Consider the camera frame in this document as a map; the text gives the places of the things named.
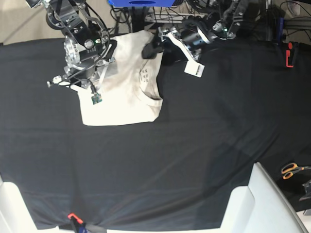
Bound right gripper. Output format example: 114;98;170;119
47;40;117;104

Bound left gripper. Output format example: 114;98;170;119
141;27;205;78

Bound white cotton T-shirt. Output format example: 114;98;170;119
78;31;163;126

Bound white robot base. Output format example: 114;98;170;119
103;157;308;233
0;180;60;233

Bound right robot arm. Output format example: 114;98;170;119
27;0;117;104

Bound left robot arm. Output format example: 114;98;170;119
141;0;268;77

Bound blue plastic box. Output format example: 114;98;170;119
108;0;175;7

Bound black table cloth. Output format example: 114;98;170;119
0;39;311;231

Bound orange black clamp right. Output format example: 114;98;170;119
286;42;294;68

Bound orange clamp bottom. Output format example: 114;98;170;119
67;213;84;225

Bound black device at edge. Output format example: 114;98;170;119
299;180;311;201

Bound orange handled scissors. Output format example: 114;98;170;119
281;163;311;180

